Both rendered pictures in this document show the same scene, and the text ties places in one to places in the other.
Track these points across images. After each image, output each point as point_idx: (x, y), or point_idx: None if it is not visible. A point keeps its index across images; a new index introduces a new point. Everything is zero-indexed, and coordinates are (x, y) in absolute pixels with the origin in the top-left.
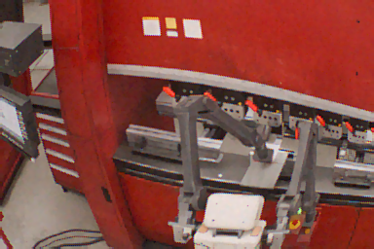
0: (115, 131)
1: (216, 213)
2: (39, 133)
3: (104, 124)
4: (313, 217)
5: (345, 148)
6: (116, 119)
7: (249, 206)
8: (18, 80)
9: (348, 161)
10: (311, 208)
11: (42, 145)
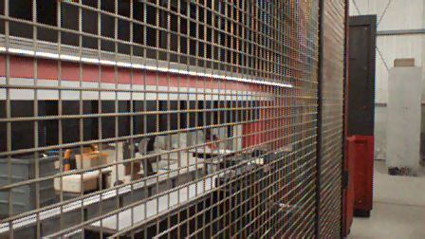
0: (262, 142)
1: None
2: (371, 218)
3: (252, 129)
4: (143, 168)
5: (209, 162)
6: (266, 136)
7: None
8: (355, 151)
9: (193, 169)
10: (138, 147)
11: (357, 220)
